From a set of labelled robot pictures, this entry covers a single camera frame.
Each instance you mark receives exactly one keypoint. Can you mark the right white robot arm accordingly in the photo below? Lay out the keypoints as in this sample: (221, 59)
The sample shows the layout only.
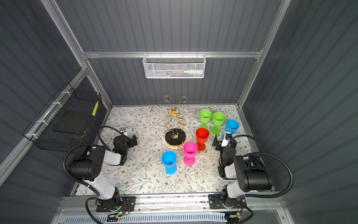
(246, 173)

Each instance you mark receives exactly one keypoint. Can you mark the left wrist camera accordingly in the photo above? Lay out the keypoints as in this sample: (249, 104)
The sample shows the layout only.
(123, 131)

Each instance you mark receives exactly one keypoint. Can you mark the red wine glass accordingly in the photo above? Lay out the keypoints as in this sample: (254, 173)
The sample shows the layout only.
(202, 135)

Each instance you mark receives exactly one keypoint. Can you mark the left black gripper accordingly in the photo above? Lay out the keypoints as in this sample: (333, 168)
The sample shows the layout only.
(132, 140)

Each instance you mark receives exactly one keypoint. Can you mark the floral table mat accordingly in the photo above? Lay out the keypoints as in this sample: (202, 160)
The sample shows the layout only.
(144, 172)

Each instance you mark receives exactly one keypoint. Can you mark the gold wire glass rack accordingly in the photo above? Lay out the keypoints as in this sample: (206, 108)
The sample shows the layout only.
(174, 122)

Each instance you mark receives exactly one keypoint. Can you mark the black wire wall basket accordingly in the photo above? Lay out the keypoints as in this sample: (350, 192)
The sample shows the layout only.
(41, 133)

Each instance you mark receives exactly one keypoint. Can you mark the green wine glass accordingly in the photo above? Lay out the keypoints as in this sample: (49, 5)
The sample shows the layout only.
(218, 120)
(205, 117)

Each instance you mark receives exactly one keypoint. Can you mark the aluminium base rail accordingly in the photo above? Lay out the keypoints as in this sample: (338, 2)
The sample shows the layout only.
(178, 208)

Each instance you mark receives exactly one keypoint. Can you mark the black pad in basket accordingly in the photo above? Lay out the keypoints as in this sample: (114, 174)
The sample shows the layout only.
(72, 122)

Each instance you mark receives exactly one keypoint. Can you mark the blue wine glass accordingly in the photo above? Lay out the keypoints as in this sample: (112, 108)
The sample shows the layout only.
(232, 126)
(169, 160)

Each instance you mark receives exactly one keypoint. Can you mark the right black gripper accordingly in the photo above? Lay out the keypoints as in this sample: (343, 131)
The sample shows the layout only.
(221, 142)

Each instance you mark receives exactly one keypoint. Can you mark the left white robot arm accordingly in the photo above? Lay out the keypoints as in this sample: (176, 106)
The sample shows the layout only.
(83, 164)

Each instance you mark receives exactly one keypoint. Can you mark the white mesh wall basket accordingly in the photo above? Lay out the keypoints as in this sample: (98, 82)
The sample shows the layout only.
(172, 67)

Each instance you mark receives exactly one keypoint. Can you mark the pink wine glass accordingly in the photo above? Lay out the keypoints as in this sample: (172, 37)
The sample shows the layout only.
(190, 150)

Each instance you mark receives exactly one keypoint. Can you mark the white marker in basket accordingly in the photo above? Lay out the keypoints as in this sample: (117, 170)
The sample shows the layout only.
(194, 72)

